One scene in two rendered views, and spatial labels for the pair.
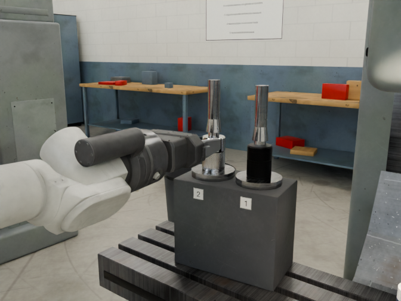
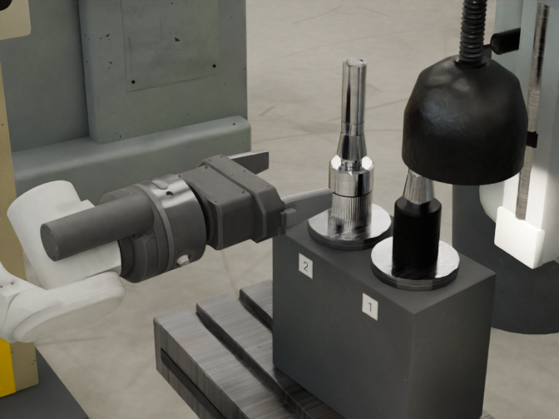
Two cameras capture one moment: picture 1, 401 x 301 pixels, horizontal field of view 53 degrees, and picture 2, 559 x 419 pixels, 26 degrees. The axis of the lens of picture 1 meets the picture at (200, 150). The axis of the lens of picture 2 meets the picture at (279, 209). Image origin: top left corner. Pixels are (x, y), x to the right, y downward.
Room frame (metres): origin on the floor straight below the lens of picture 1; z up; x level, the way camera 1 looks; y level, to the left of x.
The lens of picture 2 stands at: (-0.29, -0.36, 1.77)
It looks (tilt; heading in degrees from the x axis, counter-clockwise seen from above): 29 degrees down; 21
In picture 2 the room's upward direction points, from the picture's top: straight up
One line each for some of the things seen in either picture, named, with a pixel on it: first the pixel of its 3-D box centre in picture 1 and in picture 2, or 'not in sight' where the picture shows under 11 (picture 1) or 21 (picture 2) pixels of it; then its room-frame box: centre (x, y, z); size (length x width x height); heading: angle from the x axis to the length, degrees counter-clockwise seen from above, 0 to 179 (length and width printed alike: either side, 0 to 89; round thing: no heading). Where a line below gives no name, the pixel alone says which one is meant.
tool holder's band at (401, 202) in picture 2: (259, 147); (418, 208); (0.74, -0.11, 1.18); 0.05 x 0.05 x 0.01
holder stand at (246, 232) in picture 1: (234, 219); (377, 317); (0.77, -0.07, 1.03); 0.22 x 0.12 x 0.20; 60
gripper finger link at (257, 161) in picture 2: not in sight; (239, 165); (0.74, 0.08, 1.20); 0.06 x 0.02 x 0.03; 148
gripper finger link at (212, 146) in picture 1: (212, 147); (308, 208); (0.68, -0.02, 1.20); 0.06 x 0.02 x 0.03; 148
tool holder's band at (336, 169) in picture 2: (213, 138); (351, 166); (0.79, -0.03, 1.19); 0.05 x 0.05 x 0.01
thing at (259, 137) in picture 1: (261, 115); (421, 153); (0.74, -0.11, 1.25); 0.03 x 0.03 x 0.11
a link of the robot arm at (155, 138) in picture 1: (153, 155); (197, 214); (0.63, 0.08, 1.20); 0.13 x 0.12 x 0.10; 58
